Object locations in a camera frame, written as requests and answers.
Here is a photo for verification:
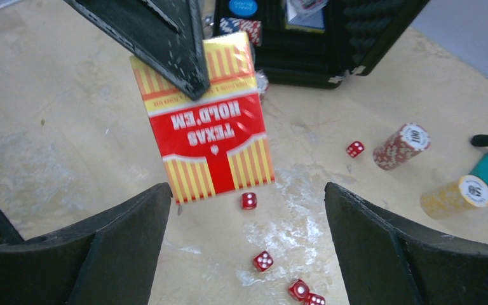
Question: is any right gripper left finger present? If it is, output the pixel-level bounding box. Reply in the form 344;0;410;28
0;183;172;304

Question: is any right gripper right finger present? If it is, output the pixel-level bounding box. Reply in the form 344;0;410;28
324;182;488;304

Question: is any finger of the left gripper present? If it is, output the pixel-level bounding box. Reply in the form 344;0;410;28
67;0;210;100

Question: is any yellow 50 chip stack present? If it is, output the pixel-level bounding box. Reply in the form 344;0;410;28
420;175;488;219

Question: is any red Texas Hold'em card deck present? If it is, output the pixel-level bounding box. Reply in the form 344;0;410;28
130;32;275;205

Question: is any red 100 chip stack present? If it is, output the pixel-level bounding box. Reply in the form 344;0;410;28
372;123;430;170

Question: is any blue white chip stack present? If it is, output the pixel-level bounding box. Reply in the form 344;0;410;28
219;17;262;46

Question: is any blue dealer button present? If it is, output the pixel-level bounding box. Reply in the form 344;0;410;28
228;0;259;18

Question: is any red die pair right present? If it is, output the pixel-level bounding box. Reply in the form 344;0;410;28
304;293;326;305

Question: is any red die pair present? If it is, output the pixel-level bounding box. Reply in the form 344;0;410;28
304;293;326;305
288;278;309;302

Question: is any red die pair left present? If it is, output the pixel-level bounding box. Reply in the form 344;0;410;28
288;278;309;302

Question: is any lone red die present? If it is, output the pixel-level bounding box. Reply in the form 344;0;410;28
346;140;365;158

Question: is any middle red die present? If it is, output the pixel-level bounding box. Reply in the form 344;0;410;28
252;250;273;272

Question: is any blue card deck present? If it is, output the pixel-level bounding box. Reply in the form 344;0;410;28
284;0;328;34

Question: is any black poker chip case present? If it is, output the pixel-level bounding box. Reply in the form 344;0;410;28
213;1;427;88

